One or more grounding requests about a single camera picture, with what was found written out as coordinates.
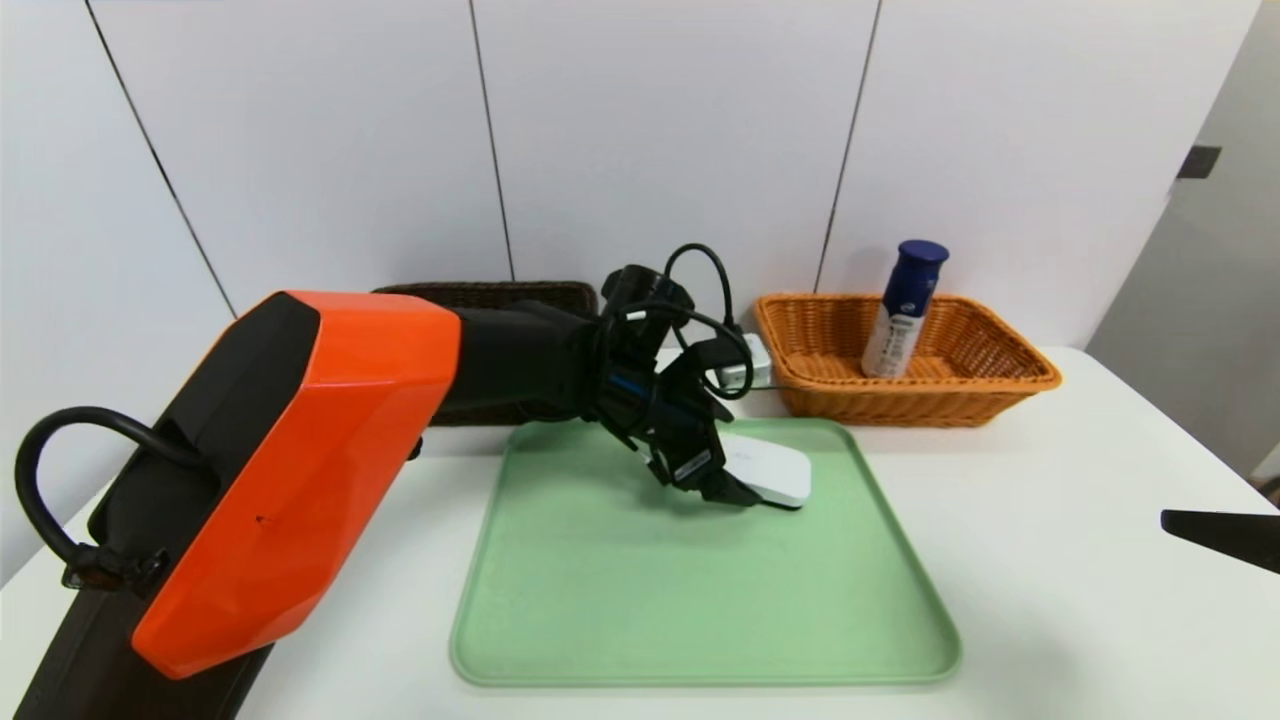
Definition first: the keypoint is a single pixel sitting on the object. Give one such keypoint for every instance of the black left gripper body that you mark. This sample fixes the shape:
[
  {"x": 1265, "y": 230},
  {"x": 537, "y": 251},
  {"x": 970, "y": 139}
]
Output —
[{"x": 692, "y": 464}]

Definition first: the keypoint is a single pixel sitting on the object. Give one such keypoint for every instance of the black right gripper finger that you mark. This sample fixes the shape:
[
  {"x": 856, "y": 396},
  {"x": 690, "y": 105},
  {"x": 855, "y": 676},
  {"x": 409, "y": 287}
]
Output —
[{"x": 1230, "y": 540}]

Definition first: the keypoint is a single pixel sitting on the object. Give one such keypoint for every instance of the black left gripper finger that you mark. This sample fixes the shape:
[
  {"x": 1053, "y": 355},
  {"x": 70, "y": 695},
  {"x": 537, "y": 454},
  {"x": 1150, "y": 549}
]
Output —
[{"x": 730, "y": 490}]

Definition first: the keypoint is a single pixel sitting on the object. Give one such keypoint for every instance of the white rounded case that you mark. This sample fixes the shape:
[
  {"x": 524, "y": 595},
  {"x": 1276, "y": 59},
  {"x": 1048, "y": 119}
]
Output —
[{"x": 775, "y": 470}]

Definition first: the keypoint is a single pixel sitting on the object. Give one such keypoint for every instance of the white bottle with blue cap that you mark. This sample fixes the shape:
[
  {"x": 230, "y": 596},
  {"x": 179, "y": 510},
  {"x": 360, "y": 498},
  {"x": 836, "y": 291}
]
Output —
[{"x": 905, "y": 310}]

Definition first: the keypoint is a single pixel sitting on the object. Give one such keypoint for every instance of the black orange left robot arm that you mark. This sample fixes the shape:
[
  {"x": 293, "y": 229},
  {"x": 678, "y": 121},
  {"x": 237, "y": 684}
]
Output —
[{"x": 300, "y": 450}]

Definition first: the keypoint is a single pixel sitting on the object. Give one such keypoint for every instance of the orange wicker basket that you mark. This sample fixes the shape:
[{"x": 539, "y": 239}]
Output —
[{"x": 960, "y": 400}]

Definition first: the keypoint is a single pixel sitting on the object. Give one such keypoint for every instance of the dark brown wicker basket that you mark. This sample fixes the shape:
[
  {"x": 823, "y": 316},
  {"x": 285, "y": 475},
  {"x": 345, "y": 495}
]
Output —
[{"x": 500, "y": 295}]

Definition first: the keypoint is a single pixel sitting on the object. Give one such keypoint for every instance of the light green plastic tray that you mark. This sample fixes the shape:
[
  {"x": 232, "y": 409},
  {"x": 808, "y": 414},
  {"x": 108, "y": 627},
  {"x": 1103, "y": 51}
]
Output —
[{"x": 650, "y": 600}]

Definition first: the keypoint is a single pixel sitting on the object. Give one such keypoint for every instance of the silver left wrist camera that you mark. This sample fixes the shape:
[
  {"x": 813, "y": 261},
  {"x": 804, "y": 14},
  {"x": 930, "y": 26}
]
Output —
[{"x": 748, "y": 365}]

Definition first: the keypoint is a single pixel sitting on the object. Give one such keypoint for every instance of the dark wall bracket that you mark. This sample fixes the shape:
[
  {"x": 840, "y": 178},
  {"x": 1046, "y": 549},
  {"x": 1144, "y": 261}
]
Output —
[{"x": 1197, "y": 162}]

